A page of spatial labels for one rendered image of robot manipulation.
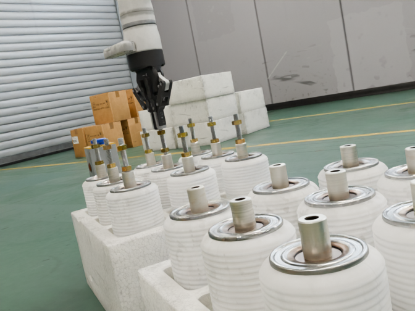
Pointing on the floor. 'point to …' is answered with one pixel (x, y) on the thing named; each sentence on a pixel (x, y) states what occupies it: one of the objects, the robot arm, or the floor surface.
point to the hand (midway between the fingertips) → (158, 120)
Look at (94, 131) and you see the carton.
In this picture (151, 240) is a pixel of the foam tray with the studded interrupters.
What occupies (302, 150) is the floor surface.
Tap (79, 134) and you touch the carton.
